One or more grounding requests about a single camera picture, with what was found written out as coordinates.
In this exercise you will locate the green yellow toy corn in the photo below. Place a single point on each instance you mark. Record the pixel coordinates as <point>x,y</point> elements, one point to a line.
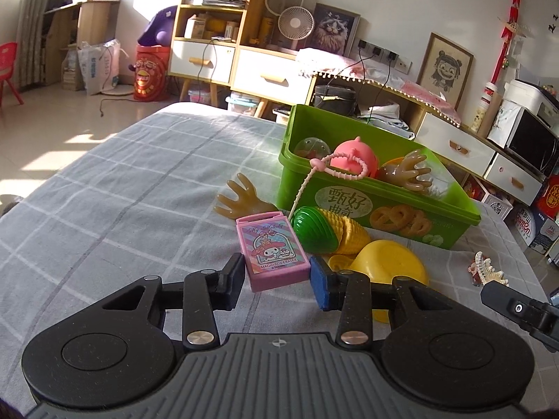
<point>314,229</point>

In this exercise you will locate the red printed bucket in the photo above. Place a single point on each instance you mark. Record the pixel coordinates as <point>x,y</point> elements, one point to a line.
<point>150,74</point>

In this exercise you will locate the pink octopus toy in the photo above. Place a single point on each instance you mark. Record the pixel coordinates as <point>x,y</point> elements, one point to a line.
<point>353,155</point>

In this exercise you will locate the white printed crate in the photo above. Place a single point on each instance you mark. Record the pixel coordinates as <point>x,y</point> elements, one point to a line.
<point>498,206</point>

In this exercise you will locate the black microwave oven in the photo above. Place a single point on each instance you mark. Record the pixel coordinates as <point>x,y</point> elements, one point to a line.
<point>528,139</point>

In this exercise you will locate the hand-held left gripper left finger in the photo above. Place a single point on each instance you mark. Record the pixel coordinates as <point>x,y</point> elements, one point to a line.
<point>231,279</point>

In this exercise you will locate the purple plastic toy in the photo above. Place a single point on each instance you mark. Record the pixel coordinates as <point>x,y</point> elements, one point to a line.
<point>159,26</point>

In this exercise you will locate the amber rubber octopus toy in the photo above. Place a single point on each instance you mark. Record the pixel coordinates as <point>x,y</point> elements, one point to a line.
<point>244,200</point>
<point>406,172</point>

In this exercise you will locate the pink clear capsule ball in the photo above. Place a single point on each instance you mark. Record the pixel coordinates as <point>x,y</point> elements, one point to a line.
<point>310,148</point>

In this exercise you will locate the red plastic chair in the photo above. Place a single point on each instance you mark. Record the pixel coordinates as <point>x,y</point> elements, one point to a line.
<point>8,70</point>

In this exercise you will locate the small white fan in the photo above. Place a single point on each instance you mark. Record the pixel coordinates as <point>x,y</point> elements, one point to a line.
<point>296,24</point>

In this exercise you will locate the wooden white cabinet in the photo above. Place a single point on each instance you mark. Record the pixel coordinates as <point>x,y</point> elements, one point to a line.
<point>257,30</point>

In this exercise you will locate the framed cartoon face drawing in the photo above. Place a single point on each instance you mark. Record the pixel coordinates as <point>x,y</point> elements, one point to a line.
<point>445,70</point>

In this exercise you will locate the white cabinet drawer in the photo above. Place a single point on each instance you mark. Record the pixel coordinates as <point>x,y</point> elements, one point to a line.
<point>270,74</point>
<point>454,142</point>
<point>515,179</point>
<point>201,61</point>

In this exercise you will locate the yellow toy pot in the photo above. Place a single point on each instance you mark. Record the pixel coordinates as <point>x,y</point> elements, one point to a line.
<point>388,266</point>

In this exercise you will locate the red hanging decoration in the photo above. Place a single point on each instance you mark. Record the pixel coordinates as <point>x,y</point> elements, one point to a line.
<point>509,30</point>

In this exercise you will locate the black grey bag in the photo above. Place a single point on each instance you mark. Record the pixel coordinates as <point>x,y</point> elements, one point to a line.
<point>334,98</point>

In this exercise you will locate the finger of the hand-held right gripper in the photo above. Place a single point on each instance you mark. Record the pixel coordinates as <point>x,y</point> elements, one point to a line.
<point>517,310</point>

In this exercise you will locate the tall white canister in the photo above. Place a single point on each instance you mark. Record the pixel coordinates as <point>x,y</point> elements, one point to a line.
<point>487,109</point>

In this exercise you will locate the beige curtain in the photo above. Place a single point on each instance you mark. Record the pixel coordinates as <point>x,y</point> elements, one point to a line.
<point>35,17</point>

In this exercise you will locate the pink fringed cloth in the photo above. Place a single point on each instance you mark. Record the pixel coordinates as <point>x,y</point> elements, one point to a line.
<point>393,83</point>

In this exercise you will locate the clear storage box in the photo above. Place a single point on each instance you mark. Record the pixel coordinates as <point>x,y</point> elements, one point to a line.
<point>198,97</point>
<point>241,104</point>

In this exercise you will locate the white plastic bag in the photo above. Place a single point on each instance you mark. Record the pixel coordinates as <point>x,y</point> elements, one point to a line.
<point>98,67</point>

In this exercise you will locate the white wall socket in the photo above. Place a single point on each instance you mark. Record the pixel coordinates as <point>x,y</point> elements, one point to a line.
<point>364,46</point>
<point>391,57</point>
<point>403,65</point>
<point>377,51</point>

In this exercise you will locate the folded light cloths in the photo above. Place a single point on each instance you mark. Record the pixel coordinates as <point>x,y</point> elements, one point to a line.
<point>384,115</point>

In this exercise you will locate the green plastic bin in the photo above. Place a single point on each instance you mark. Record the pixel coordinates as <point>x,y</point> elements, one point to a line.
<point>349,200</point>

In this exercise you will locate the grey checked blanket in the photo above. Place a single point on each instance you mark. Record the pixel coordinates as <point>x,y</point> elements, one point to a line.
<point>131,209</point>

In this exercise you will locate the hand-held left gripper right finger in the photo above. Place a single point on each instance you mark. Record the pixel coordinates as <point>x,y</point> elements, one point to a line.
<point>321,283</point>

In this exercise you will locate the pink eraser box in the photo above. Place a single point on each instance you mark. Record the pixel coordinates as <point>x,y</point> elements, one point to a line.
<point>270,248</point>

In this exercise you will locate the red gift box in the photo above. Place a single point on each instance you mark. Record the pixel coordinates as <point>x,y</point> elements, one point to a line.
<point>549,198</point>

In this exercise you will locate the framed cat picture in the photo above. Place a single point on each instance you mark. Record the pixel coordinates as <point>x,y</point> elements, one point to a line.
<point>334,30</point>

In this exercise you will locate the red brown crab toy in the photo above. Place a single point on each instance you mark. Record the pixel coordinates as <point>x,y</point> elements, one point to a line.
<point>474,269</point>

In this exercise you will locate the white hair claw clip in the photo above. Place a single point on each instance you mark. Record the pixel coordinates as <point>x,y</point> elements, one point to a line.
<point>489,270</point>

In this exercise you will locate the white printer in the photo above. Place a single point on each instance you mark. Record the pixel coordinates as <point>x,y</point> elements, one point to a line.
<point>533,96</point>

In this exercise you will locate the red white carton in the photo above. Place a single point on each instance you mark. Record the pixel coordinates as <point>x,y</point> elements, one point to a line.
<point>522,220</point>

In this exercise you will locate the cardboard boxes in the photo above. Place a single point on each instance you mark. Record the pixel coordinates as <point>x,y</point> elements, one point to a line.
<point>83,22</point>

